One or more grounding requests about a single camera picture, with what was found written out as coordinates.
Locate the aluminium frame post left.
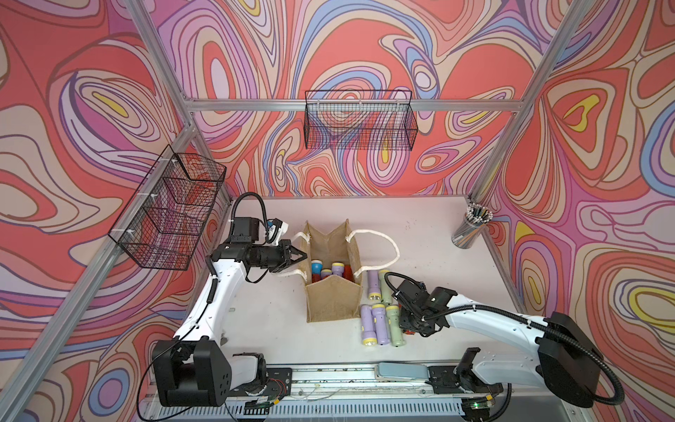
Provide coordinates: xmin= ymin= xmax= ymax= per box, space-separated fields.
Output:
xmin=123 ymin=0 xmax=233 ymax=204

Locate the green flashlight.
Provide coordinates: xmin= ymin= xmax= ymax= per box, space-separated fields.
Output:
xmin=379 ymin=269 xmax=393 ymax=306
xmin=385 ymin=305 xmax=406 ymax=347

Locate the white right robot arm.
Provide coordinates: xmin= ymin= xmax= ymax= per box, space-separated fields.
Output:
xmin=392 ymin=278 xmax=604 ymax=408

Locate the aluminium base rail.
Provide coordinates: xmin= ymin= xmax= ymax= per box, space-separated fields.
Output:
xmin=136 ymin=363 xmax=585 ymax=421

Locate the metal cup with pencils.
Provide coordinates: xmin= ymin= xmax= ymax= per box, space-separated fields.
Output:
xmin=452 ymin=202 xmax=493 ymax=249

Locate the brown burlap tote bag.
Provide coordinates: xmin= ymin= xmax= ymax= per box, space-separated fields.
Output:
xmin=278 ymin=221 xmax=401 ymax=323

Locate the black wire basket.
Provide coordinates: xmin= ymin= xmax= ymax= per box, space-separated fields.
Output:
xmin=303 ymin=88 xmax=418 ymax=151
xmin=108 ymin=146 xmax=227 ymax=271

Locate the black wire basket back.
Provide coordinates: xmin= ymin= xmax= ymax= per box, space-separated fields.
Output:
xmin=303 ymin=88 xmax=418 ymax=151

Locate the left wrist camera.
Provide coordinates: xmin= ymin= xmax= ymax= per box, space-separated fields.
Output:
xmin=229 ymin=217 xmax=288 ymax=246

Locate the blue flashlight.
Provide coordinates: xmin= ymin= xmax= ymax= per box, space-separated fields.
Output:
xmin=310 ymin=260 xmax=323 ymax=274

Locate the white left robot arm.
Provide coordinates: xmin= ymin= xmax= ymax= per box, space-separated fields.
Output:
xmin=151 ymin=239 xmax=308 ymax=408

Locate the black corrugated cable right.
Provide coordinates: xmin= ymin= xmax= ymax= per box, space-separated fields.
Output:
xmin=383 ymin=271 xmax=626 ymax=420

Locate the black wire basket left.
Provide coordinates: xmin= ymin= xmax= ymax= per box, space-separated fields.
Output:
xmin=108 ymin=146 xmax=227 ymax=271

